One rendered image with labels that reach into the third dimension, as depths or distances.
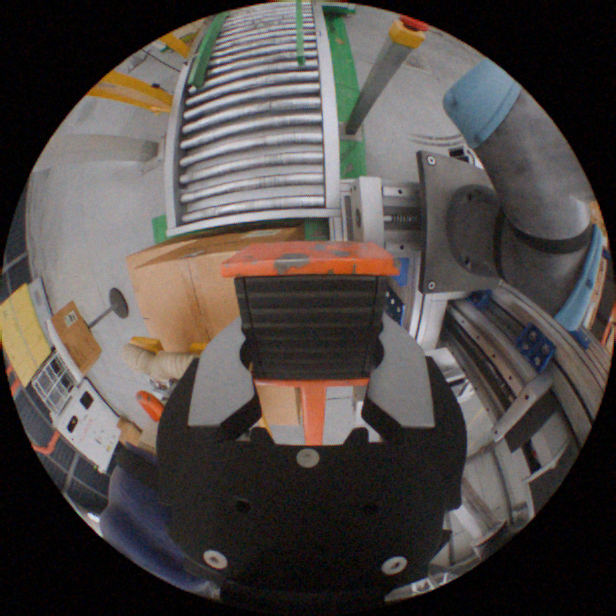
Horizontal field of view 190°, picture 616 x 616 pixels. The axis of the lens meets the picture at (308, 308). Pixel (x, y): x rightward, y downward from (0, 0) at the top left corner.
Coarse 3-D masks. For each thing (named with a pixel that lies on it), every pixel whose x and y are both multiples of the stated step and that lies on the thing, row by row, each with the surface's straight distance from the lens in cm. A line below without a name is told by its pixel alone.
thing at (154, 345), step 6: (138, 336) 49; (132, 342) 49; (138, 342) 47; (144, 342) 45; (150, 342) 44; (156, 342) 43; (150, 348) 45; (156, 348) 43; (162, 348) 44; (156, 354) 45
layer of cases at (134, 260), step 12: (228, 228) 123; (240, 228) 105; (252, 228) 93; (264, 228) 85; (276, 228) 79; (300, 228) 91; (168, 240) 147; (180, 240) 109; (192, 240) 91; (300, 240) 89; (144, 252) 114; (156, 252) 107; (132, 264) 125; (132, 276) 128; (144, 312) 133; (156, 336) 138
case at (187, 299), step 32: (160, 256) 62; (192, 256) 44; (224, 256) 40; (160, 288) 53; (192, 288) 46; (224, 288) 42; (160, 320) 58; (192, 320) 51; (224, 320) 46; (288, 416) 70
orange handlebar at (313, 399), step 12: (144, 396) 34; (300, 396) 17; (312, 396) 17; (324, 396) 17; (144, 408) 38; (156, 408) 34; (312, 408) 18; (324, 408) 19; (156, 420) 40; (312, 420) 20; (324, 420) 21; (312, 432) 23; (312, 444) 26
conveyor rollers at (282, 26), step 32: (224, 32) 156; (256, 32) 143; (288, 32) 133; (288, 64) 106; (256, 96) 96; (192, 128) 102; (224, 128) 91; (256, 128) 87; (192, 160) 94; (256, 160) 80; (288, 160) 78; (320, 160) 78; (192, 192) 91; (224, 192) 83
